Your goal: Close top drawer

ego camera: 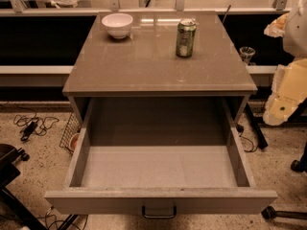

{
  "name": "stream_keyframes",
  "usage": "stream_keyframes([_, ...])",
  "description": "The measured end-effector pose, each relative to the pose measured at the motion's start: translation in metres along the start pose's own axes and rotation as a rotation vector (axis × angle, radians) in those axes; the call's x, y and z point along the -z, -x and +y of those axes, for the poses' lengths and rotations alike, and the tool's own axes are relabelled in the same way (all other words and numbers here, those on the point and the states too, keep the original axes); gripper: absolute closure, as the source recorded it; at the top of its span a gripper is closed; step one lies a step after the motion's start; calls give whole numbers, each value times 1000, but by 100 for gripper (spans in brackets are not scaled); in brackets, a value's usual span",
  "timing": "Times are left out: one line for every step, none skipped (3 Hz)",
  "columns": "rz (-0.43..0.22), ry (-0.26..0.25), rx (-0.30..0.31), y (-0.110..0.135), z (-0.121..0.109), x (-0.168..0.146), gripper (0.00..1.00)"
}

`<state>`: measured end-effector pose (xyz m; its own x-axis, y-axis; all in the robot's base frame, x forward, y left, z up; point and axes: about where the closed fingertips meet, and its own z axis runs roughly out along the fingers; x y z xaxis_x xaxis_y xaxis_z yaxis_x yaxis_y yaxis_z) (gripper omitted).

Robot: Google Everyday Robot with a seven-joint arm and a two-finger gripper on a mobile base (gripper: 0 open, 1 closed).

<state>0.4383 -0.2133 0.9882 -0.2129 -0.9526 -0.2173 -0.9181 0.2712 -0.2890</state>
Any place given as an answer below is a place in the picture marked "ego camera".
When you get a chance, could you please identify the black chair caster leg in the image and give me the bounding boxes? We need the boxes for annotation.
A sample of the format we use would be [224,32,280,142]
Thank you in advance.
[261,206,307,220]

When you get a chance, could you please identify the wire mesh basket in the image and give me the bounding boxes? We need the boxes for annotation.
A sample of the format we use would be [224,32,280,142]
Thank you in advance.
[59,113,81,153]

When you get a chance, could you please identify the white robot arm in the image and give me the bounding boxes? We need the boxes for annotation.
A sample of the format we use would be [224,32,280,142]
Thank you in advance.
[263,0,307,126]

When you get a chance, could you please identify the black office chair base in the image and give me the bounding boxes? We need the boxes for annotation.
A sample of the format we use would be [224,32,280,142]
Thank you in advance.
[0,143,49,230]

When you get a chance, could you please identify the white ceramic bowl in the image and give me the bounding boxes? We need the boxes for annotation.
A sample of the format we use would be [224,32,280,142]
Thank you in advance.
[102,13,133,39]

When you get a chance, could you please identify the grey cabinet with glossy top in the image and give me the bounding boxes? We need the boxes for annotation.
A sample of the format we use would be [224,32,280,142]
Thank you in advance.
[63,11,257,120]

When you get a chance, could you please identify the clear glass cup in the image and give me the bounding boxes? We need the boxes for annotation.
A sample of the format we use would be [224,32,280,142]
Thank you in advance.
[239,46,255,65]

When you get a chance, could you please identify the green soda can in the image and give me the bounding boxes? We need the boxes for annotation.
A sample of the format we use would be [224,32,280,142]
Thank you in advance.
[176,18,197,58]

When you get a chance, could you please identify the black floor stand with cables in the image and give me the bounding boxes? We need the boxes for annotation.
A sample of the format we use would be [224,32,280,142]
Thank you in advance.
[37,206,88,230]

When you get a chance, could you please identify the black power adapter with cable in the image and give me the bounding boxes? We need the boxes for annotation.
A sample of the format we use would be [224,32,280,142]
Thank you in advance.
[12,106,60,143]

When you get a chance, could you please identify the grey top drawer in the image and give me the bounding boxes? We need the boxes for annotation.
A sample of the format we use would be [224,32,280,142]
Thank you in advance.
[45,97,277,216]

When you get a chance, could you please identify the black metal drawer handle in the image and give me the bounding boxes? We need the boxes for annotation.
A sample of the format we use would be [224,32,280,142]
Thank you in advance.
[141,206,177,219]

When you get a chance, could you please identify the black table leg bar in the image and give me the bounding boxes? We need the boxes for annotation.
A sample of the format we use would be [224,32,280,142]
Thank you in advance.
[245,103,268,150]

